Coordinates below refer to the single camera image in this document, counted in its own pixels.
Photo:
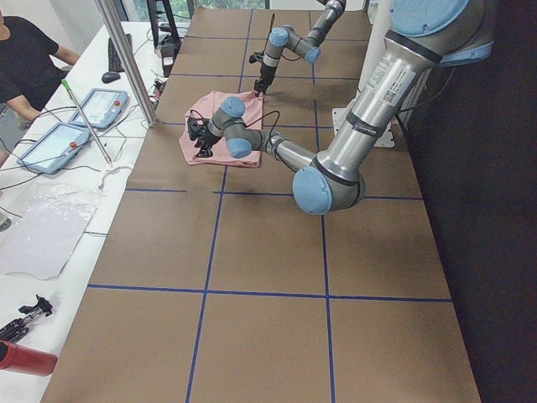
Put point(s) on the metal rod green tip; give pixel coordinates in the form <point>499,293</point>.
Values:
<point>79,109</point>

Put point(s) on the clear plastic bag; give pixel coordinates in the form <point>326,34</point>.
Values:
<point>42,240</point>

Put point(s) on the near blue teach pendant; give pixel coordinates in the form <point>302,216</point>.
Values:
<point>55,149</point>

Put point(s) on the white plastic hook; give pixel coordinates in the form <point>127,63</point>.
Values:
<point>110,170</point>

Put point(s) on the aluminium frame post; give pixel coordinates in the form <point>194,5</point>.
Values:
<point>119,38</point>

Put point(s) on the pink Snoopy t-shirt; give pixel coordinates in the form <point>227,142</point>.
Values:
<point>205,107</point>

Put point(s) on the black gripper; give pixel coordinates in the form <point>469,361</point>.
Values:
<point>264,75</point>
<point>205,141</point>

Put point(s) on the person in black shirt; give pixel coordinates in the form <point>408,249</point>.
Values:
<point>29,77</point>

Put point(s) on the black computer mouse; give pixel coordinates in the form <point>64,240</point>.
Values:
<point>110,77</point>

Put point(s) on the white camera mast pedestal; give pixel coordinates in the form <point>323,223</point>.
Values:
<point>363,104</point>

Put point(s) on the black keyboard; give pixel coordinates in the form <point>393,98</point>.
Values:
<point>114,61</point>

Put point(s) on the blue teach pendant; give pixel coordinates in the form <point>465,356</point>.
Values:
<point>103,106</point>
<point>55,149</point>

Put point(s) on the brown paper table cover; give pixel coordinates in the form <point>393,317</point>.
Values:
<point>213,286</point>

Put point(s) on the red cylinder bottle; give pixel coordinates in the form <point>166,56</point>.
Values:
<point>24,360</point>

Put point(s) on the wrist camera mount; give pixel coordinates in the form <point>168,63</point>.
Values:
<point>197,128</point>

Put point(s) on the far blue teach pendant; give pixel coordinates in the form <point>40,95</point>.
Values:
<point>103,106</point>

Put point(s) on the black folded tripod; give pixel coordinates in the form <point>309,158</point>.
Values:
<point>18,328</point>

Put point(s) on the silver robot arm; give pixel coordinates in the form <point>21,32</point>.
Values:
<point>421,35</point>
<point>304,47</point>

